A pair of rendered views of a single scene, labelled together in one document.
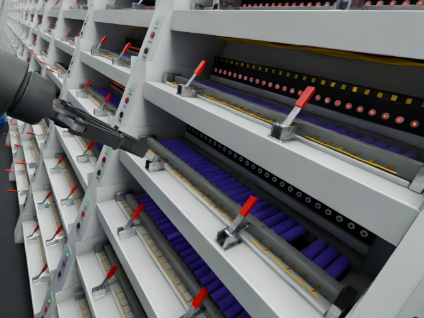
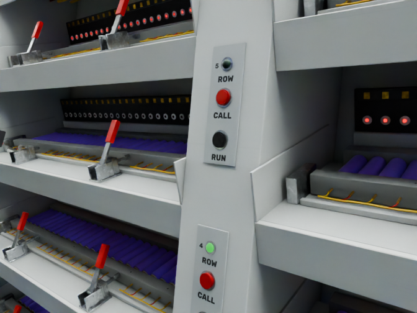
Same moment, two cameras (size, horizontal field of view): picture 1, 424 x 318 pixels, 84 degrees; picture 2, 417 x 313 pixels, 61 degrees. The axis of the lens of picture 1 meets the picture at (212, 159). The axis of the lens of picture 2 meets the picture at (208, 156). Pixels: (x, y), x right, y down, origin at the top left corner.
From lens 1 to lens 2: 0.28 m
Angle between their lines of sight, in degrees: 9
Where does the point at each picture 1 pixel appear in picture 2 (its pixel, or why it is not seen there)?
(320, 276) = not seen: hidden behind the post
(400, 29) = not seen: outside the picture
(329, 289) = not seen: hidden behind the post
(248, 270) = (125, 185)
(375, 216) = (180, 62)
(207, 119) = (51, 71)
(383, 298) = (198, 117)
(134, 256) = (30, 269)
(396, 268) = (197, 88)
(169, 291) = (77, 281)
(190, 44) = (30, 18)
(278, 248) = (156, 159)
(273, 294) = (147, 189)
